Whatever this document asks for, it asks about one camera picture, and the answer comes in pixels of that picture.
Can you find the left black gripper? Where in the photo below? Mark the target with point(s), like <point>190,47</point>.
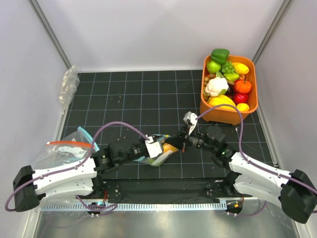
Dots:
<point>143,140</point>

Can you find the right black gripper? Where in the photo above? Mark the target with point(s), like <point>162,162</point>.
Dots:
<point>178,138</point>

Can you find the clear zip bag blue zipper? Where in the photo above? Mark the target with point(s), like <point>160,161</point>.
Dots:
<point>162,157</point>

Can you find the orange mango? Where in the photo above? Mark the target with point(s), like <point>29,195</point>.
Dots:
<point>167,148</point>

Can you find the green lime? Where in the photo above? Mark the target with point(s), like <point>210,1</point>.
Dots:
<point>156,164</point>

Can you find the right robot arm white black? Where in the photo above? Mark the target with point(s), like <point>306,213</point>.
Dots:
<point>293,192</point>

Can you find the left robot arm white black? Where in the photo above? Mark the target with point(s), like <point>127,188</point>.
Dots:
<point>107,161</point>

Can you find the spare zip bag blue zipper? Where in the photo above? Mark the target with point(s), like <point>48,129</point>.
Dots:
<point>88,137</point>

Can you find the pile of clear zip bags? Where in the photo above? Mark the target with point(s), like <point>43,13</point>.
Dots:
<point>59,153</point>

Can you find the bag of white pieces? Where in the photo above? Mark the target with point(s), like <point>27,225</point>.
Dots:
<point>68,88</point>

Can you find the black gridded mat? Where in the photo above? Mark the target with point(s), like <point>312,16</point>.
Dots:
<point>153,102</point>

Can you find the orange plastic basket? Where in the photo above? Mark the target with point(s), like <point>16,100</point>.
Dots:
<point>230,116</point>

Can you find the yellow star fruit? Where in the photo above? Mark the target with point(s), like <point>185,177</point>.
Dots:
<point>221,100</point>

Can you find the white cauliflower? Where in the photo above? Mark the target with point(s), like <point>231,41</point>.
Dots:
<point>217,86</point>

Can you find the yellow lemon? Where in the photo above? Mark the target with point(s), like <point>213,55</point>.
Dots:
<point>243,107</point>

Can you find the brown nut cluster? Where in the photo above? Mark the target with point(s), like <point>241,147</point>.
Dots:
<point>208,78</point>

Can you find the red apple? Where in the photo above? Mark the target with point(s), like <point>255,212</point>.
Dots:
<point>240,98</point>

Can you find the green apple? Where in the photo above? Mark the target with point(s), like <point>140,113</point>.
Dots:
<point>213,67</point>

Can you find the small orange pumpkin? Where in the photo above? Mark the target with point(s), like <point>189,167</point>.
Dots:
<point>242,86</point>

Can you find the green grape bunch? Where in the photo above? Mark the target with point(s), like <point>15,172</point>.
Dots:
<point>227,67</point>

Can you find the yellow mango fruit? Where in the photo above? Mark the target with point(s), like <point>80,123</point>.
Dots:
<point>240,68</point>

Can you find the green bell pepper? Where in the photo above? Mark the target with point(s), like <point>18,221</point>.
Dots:
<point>220,56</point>

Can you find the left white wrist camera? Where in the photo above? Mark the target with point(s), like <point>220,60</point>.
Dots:
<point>153,147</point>

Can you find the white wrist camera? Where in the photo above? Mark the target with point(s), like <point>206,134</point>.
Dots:
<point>153,147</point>
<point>190,119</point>

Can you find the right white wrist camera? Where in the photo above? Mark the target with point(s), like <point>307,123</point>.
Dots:
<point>190,119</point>

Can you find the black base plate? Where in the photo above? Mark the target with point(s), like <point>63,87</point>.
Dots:
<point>121,188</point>

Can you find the slotted cable duct rail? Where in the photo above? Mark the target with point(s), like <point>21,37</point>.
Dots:
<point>146,207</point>

